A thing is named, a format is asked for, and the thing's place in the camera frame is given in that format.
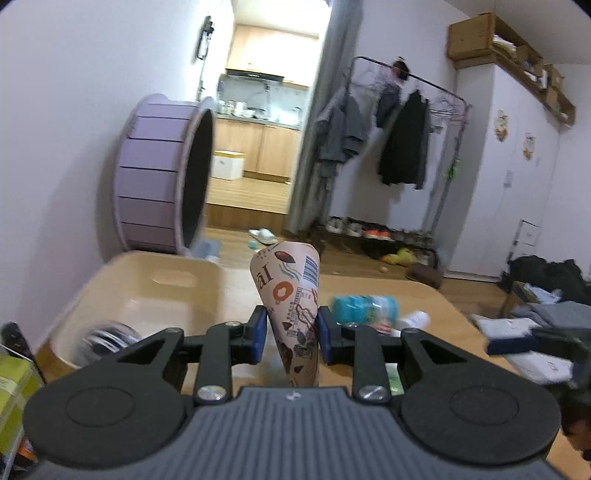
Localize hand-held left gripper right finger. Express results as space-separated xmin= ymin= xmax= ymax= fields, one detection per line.
xmin=318 ymin=305 xmax=472 ymax=406

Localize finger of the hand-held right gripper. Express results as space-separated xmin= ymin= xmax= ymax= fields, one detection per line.
xmin=486 ymin=325 xmax=591 ymax=370

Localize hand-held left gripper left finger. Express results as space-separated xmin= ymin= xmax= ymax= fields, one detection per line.
xmin=115 ymin=305 xmax=269 ymax=406

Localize teal jar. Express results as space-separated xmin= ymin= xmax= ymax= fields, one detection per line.
xmin=332 ymin=294 xmax=400 ymax=330

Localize pink printed paper cone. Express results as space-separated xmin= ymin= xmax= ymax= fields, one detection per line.
xmin=250 ymin=241 xmax=321 ymax=388

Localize beige plastic container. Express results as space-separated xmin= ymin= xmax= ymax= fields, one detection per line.
xmin=48 ymin=251 xmax=222 ymax=370

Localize grey folded clothes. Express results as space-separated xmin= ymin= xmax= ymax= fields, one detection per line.
xmin=471 ymin=300 xmax=591 ymax=384

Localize green white packet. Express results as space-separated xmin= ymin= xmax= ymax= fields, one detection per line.
xmin=385 ymin=362 xmax=406 ymax=397

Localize small white bottle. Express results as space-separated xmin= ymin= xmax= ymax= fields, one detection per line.
xmin=392 ymin=311 xmax=431 ymax=334

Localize white drawer unit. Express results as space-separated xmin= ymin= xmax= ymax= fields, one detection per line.
xmin=510 ymin=219 xmax=541 ymax=273

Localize yellow plush toy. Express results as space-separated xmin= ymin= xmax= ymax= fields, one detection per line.
xmin=381 ymin=248 xmax=414 ymax=267

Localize row of shoes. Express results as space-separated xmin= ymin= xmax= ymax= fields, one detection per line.
xmin=323 ymin=217 xmax=437 ymax=259

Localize white wardrobe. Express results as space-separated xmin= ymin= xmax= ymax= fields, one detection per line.
xmin=445 ymin=60 xmax=591 ymax=282

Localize white storage box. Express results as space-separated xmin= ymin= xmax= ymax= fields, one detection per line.
xmin=212 ymin=150 xmax=245 ymax=181

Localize wooden kitchen base cabinets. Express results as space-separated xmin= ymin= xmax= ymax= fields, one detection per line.
xmin=215 ymin=117 xmax=303 ymax=183

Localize purple cat exercise wheel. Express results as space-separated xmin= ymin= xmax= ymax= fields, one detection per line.
xmin=114 ymin=93 xmax=216 ymax=256

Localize grey jacket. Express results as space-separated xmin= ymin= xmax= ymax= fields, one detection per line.
xmin=315 ymin=88 xmax=370 ymax=178

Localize black coat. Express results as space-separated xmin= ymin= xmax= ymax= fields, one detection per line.
xmin=379 ymin=90 xmax=431 ymax=191

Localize grey curtain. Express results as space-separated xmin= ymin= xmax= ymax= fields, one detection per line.
xmin=284 ymin=0 xmax=361 ymax=241

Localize blue-grey garment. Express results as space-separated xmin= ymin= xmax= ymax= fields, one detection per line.
xmin=375 ymin=83 xmax=402 ymax=130

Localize black bottle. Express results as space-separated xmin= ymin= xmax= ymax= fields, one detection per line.
xmin=0 ymin=322 xmax=33 ymax=361

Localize yellow-green box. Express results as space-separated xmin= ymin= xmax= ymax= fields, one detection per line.
xmin=0 ymin=355 xmax=44 ymax=435

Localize range hood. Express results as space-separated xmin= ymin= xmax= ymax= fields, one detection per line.
xmin=225 ymin=69 xmax=283 ymax=83

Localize bunch of pink hangers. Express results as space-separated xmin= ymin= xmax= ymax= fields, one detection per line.
xmin=429 ymin=88 xmax=467 ymax=121
xmin=355 ymin=65 xmax=393 ymax=89

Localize black clothes rack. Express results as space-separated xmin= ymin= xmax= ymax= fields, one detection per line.
xmin=344 ymin=56 xmax=472 ymax=259

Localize wooden crate shelf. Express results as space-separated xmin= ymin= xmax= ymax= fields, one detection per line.
xmin=447 ymin=13 xmax=577 ymax=125

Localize wooden kitchen wall cabinets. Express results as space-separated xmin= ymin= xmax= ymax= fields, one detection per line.
xmin=226 ymin=23 xmax=319 ymax=86

